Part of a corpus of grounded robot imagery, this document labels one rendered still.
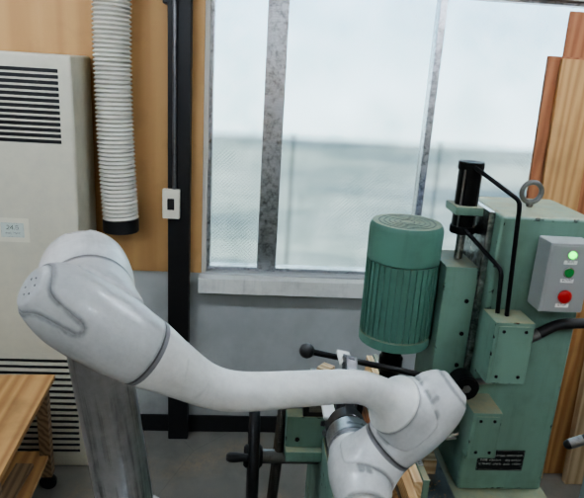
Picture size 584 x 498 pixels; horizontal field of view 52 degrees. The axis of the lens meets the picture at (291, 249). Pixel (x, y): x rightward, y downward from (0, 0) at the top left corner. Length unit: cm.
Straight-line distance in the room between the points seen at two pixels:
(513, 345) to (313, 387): 60
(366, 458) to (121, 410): 42
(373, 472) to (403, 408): 13
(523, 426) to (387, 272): 53
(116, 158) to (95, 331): 182
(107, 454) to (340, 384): 41
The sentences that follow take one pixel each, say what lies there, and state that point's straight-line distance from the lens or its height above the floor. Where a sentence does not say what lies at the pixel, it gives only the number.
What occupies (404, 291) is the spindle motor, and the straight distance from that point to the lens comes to 140.
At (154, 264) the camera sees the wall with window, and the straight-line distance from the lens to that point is 283.
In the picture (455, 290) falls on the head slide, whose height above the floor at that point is 132.
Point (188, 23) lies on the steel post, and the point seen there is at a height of 195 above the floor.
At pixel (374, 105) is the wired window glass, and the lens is 279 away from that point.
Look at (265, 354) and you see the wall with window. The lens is 299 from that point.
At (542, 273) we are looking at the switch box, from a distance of 141.
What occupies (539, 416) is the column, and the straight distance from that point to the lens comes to 164.
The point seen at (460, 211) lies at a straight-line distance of 143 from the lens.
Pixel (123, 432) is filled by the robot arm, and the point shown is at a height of 120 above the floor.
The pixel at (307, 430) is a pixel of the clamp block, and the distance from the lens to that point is 158.
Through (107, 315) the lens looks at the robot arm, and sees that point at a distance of 79.
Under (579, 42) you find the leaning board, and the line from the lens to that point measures 295.
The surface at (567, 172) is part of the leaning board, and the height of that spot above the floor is 144.
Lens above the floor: 180
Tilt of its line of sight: 17 degrees down
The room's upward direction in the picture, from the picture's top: 4 degrees clockwise
